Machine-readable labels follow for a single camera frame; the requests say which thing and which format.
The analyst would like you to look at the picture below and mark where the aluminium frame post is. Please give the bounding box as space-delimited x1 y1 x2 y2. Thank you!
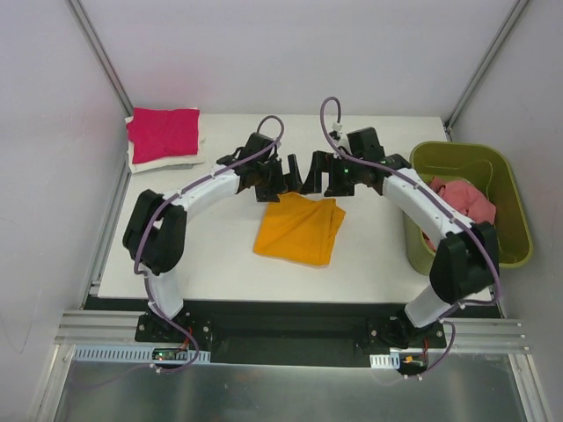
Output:
443 0 531 135
64 0 133 116

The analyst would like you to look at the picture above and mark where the right white cable duct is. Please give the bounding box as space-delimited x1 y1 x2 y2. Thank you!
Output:
369 352 400 369

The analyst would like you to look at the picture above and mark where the olive green plastic basket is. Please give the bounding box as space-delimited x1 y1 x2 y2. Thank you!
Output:
410 142 533 269

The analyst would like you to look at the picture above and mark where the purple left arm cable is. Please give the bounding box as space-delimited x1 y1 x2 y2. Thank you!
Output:
134 114 285 375

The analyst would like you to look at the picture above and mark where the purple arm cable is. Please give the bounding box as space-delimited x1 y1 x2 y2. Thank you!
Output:
134 114 285 375
319 97 502 382

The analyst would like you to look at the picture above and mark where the right aluminium frame post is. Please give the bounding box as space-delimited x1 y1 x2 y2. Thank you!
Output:
443 0 531 135

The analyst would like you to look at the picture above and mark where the white cable duct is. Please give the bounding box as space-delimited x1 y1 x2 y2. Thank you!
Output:
369 352 400 369
73 345 211 366

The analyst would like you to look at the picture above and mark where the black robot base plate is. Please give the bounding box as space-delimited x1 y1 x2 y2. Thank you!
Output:
134 297 445 366

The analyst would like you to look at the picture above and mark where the left aluminium frame post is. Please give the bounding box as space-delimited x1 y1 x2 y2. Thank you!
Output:
64 0 133 116

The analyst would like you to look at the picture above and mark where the orange t shirt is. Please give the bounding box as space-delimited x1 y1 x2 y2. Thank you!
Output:
253 193 346 267

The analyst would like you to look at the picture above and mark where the salmon pink t shirt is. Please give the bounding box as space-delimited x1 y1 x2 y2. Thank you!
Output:
428 177 496 224

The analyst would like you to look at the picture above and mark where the left white cable duct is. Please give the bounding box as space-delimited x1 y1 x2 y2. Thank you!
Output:
73 345 211 366

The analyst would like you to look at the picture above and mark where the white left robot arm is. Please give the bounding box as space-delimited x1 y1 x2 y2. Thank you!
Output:
122 132 303 342

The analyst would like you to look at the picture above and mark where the folded magenta t shirt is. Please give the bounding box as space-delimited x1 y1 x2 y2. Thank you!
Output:
126 107 201 164

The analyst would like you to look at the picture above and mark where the folded white t shirt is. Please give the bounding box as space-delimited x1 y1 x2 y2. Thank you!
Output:
125 114 206 173

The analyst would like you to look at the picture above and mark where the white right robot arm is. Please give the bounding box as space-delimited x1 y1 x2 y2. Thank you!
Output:
301 127 500 349

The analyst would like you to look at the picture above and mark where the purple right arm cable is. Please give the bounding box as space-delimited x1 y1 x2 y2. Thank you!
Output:
319 97 502 382

